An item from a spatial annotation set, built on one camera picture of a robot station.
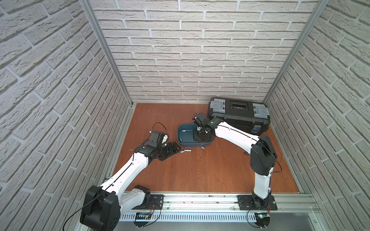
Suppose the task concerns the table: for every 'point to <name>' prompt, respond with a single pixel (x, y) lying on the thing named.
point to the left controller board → (142, 215)
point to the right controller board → (262, 219)
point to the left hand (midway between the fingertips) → (178, 148)
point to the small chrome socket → (182, 151)
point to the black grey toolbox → (250, 114)
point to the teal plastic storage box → (185, 137)
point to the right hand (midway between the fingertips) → (197, 137)
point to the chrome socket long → (187, 150)
